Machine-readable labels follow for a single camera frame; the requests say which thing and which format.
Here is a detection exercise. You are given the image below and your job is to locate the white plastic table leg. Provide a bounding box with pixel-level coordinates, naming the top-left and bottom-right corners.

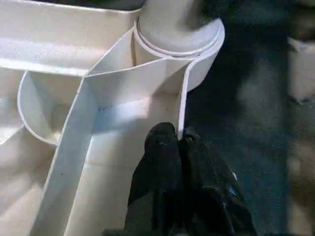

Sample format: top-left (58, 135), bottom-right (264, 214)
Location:
top-left (136, 0), bottom-right (221, 57)

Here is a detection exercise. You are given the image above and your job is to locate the white plastic table top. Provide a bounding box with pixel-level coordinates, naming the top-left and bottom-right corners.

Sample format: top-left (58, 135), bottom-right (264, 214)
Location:
top-left (0, 0), bottom-right (226, 236)

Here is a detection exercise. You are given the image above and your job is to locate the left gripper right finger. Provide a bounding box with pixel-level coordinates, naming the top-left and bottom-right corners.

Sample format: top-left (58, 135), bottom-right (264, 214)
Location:
top-left (179, 126), bottom-right (258, 236)

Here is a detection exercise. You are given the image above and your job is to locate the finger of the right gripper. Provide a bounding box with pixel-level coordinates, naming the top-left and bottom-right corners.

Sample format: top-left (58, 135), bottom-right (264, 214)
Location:
top-left (194, 0), bottom-right (237, 22)

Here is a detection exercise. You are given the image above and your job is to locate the black work mat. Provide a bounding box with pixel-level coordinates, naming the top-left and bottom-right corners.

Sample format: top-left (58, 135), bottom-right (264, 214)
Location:
top-left (184, 0), bottom-right (315, 236)

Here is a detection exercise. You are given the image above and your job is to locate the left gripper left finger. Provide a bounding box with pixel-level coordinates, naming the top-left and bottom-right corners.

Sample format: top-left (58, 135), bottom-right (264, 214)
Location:
top-left (124, 122), bottom-right (184, 236)

